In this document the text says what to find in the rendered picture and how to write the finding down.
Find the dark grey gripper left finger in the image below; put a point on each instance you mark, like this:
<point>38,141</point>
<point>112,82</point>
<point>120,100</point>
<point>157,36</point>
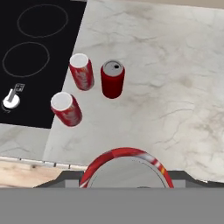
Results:
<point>68,179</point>

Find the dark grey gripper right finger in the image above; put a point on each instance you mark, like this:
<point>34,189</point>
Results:
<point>182,178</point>

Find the red soda can striped rim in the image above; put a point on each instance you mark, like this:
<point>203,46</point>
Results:
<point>128,170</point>

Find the dark red soda can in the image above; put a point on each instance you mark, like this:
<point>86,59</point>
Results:
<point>112,80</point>

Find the red soda can white top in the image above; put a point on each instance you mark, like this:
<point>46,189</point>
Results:
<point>83,73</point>
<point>67,110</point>

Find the white hob knob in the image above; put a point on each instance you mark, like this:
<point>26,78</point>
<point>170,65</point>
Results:
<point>11,100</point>

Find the black hob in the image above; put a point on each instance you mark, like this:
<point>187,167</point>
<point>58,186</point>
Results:
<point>35,58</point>

